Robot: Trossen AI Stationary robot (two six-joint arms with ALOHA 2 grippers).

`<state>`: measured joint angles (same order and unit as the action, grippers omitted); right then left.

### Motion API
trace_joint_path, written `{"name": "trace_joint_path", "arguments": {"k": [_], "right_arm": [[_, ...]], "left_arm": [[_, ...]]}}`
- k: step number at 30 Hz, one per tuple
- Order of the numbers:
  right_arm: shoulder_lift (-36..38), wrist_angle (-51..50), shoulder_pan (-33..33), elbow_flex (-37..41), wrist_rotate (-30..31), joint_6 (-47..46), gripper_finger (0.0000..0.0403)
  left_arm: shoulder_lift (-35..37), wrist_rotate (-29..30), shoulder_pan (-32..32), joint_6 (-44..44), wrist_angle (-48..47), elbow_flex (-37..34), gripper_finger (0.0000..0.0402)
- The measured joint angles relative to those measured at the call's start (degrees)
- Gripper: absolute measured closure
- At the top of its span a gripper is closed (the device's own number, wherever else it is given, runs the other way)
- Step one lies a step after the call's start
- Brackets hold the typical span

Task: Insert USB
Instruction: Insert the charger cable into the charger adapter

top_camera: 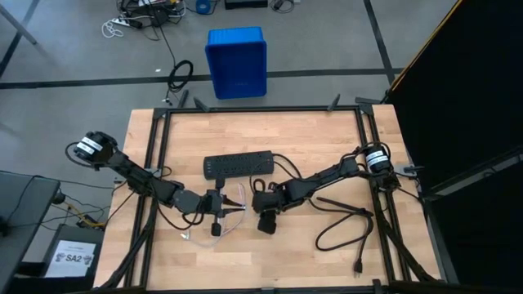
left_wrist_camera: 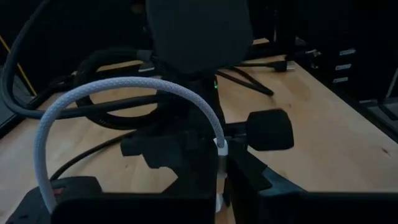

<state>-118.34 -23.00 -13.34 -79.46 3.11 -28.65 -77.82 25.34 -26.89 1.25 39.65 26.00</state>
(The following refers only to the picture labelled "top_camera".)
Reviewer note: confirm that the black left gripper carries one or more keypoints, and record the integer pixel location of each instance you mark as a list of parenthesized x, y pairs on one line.
[(212, 204)]

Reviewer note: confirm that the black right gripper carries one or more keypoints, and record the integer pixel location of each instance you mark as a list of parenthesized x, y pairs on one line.
[(267, 202)]

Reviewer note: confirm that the black power strip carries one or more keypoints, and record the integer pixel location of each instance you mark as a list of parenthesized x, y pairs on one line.
[(241, 163)]

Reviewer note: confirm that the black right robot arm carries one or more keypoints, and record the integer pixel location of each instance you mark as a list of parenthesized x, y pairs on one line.
[(323, 177)]

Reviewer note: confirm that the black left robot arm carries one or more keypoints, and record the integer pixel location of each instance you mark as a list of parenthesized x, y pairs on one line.
[(135, 173)]

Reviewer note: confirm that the blue plastic bin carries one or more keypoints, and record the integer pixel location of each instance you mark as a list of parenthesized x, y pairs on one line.
[(237, 61)]

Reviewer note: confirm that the black box SA2 label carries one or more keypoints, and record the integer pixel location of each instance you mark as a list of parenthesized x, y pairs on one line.
[(73, 257)]

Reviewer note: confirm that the small black adapter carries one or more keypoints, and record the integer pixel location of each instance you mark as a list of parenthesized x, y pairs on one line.
[(278, 4)]

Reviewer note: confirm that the flat black box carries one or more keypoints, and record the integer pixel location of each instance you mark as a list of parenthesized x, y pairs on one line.
[(245, 4)]

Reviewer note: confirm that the blue tape roll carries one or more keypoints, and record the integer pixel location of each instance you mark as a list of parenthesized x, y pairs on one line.
[(198, 8)]

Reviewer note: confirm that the black power adapter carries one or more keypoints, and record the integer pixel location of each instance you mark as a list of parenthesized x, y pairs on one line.
[(160, 16)]

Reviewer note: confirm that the black side table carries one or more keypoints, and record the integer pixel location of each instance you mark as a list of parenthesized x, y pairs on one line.
[(24, 204)]

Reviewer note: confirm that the white power strip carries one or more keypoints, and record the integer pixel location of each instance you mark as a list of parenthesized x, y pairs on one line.
[(122, 21)]

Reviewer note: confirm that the black curtain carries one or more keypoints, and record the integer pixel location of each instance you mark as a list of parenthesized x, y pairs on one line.
[(470, 81)]

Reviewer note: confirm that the black aluminium table frame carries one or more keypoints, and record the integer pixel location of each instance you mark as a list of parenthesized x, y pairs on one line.
[(261, 109)]

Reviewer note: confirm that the grey metal clamp bracket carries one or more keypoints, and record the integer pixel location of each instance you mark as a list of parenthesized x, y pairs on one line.
[(408, 168)]

